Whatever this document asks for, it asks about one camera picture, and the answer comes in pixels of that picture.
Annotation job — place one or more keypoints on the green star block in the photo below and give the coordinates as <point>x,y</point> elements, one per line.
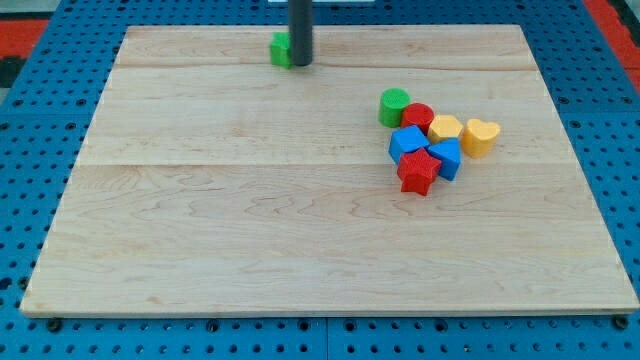
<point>280,54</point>

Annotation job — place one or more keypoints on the red star block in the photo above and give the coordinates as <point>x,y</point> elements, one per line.
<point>417,171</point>

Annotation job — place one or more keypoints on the light wooden board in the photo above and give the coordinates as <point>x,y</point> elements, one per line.
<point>211,183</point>

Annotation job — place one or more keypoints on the blue cube block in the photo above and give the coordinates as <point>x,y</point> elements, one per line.
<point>406,140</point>

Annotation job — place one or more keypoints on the green cylinder block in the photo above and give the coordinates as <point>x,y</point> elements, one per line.
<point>392,103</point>

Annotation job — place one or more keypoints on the red cylinder block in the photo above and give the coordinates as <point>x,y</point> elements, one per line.
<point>418,114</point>

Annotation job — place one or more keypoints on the blue triangle block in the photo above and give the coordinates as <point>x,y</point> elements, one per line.
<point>449,153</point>

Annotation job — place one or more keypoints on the yellow hexagon block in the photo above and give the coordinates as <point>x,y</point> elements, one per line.
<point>444,127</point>

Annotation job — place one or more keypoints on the yellow heart block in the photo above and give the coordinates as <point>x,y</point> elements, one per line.
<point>479,137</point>

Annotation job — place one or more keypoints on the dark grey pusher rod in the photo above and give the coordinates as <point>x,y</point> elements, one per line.
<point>300,25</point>

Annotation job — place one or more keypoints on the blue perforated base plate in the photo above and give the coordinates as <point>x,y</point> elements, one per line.
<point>48,109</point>

